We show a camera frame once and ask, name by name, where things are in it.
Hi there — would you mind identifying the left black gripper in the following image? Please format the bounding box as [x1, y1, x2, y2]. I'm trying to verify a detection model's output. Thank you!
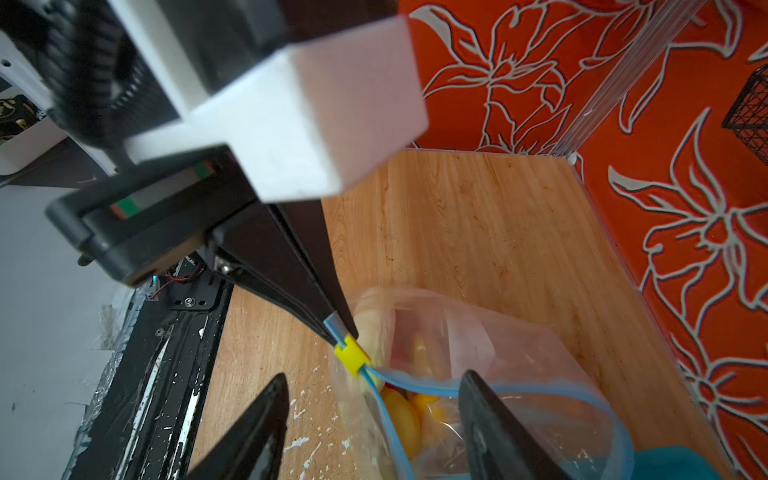
[45, 147, 359, 344]

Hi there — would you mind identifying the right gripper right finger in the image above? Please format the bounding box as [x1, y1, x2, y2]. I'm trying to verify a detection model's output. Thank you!
[458, 370, 568, 480]

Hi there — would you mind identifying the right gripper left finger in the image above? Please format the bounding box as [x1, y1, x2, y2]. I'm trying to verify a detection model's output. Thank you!
[185, 373, 289, 480]

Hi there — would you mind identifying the clear zip top bag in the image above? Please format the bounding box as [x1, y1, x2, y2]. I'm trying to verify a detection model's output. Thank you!
[325, 288, 634, 479]

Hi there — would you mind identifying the red yellow mango toy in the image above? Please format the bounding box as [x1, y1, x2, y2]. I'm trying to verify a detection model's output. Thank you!
[379, 333, 458, 460]

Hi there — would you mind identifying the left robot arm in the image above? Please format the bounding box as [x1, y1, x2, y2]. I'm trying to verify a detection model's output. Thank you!
[1, 1, 358, 345]

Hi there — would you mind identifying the teal plastic basket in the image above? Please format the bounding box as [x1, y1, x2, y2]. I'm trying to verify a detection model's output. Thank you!
[631, 446, 721, 480]

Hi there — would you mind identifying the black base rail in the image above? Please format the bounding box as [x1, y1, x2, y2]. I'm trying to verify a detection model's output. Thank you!
[63, 255, 233, 479]

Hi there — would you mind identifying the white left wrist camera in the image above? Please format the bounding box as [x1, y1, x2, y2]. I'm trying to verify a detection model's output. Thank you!
[112, 1, 429, 203]

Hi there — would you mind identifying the black wire wall basket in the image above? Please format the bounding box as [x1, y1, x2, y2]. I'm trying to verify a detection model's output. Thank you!
[721, 65, 768, 165]

